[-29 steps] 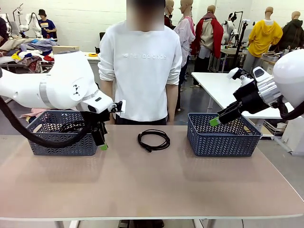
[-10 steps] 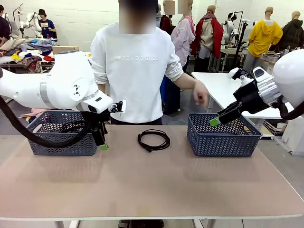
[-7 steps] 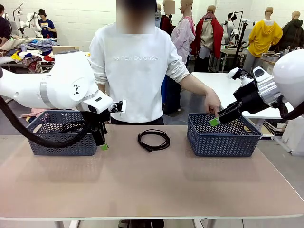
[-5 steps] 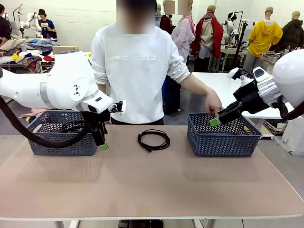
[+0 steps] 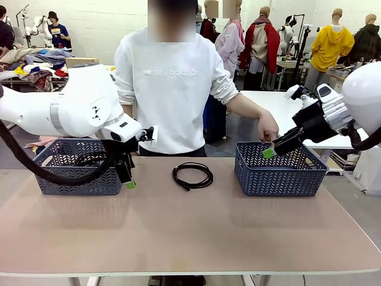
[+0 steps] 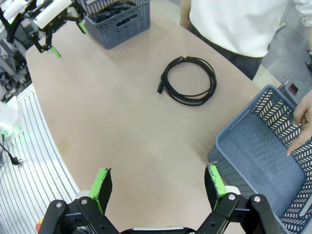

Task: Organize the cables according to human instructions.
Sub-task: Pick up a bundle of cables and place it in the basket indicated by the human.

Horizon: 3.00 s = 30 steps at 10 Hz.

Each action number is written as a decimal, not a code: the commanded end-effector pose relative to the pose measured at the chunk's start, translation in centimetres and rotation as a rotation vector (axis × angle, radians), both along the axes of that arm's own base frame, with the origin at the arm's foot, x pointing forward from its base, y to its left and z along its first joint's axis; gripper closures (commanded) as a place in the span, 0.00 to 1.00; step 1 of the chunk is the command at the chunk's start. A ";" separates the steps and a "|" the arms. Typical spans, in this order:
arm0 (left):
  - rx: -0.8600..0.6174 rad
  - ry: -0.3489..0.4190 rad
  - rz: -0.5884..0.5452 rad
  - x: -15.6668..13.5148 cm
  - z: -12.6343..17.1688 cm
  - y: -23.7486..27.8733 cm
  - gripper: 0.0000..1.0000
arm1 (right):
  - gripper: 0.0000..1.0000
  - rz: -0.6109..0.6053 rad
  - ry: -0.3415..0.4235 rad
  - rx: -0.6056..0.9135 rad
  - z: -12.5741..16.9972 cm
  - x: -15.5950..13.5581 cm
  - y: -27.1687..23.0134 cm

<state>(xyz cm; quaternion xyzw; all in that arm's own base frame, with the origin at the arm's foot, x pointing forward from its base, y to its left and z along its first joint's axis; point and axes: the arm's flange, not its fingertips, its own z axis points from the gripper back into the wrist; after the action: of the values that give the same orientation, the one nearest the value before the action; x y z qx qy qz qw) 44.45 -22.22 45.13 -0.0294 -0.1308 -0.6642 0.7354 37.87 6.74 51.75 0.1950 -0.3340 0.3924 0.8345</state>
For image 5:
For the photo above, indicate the dark blue plastic basket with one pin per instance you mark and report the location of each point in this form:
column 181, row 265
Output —
column 74, row 187
column 279, row 181

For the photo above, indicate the mannequin in pink shirt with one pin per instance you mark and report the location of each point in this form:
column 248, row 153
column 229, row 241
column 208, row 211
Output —
column 230, row 44

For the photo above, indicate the person's right forearm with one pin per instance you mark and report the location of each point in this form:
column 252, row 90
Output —
column 127, row 111

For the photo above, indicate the mannequin in dark jacket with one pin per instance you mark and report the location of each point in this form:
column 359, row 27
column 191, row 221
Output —
column 367, row 41

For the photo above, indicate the light pink cloth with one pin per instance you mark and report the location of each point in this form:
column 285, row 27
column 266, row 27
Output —
column 38, row 140

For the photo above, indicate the mannequin in red cape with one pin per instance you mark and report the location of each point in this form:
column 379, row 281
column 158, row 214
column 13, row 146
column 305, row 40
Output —
column 263, row 44

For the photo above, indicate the person's left hand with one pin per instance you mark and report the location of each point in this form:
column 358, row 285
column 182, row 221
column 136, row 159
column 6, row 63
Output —
column 268, row 128

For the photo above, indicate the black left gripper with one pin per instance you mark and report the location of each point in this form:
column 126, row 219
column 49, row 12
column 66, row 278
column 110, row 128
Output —
column 127, row 150

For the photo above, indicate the white humanoid robot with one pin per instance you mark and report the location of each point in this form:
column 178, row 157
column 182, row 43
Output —
column 288, row 34

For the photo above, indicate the person's left forearm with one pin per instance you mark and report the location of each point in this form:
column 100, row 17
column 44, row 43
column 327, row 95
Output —
column 247, row 107

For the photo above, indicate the white rectangular table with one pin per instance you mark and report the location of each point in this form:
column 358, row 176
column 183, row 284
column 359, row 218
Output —
column 276, row 104

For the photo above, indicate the mannequin in dark red top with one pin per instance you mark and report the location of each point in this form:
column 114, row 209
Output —
column 208, row 28

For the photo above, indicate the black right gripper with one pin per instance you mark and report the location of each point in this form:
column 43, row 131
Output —
column 315, row 126

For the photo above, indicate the person in black top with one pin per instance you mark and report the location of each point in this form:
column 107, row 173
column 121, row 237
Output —
column 6, row 32

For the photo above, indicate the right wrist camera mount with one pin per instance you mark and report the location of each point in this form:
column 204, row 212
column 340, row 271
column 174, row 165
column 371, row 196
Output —
column 303, row 96

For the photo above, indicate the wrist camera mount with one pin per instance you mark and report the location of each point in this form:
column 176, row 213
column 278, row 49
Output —
column 303, row 96
column 154, row 137

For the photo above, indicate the pile of colourful clothes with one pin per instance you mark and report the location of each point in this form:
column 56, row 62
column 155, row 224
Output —
column 32, row 64

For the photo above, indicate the flat cardboard box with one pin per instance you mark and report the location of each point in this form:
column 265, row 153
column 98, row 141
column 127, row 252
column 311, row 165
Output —
column 80, row 61

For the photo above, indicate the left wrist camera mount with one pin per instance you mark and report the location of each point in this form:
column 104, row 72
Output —
column 154, row 137

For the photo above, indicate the black tripod stand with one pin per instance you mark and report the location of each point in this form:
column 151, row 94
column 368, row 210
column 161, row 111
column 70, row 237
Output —
column 302, row 53

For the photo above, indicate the person in blue shirt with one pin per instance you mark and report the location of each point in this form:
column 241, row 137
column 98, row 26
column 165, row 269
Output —
column 59, row 32

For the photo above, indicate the white cardboard box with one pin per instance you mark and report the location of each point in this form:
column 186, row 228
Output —
column 369, row 172

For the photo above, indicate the mannequin in yellow hoodie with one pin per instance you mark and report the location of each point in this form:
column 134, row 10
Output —
column 330, row 47

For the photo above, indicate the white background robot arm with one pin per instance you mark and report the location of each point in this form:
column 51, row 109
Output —
column 40, row 28

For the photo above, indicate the person in white sweatshirt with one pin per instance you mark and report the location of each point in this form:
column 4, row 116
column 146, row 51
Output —
column 169, row 104

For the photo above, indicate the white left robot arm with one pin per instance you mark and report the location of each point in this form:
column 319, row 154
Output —
column 74, row 110

